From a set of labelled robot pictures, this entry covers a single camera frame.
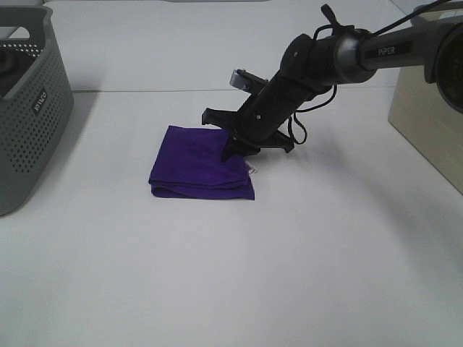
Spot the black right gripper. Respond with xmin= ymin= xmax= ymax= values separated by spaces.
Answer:
xmin=202 ymin=74 xmax=314 ymax=161

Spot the purple towel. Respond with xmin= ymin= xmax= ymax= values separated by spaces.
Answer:
xmin=148 ymin=125 xmax=255 ymax=200

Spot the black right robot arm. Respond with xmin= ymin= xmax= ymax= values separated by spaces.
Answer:
xmin=202 ymin=16 xmax=462 ymax=161

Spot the beige basket with grey rim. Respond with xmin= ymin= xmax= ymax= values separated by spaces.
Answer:
xmin=387 ymin=10 xmax=463 ymax=197

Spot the grey perforated plastic basket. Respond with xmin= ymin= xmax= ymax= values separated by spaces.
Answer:
xmin=1 ymin=5 xmax=74 ymax=215

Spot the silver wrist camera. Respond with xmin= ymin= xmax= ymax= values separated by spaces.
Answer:
xmin=229 ymin=69 xmax=268 ymax=95

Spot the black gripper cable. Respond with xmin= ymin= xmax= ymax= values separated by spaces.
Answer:
xmin=287 ymin=4 xmax=463 ymax=145

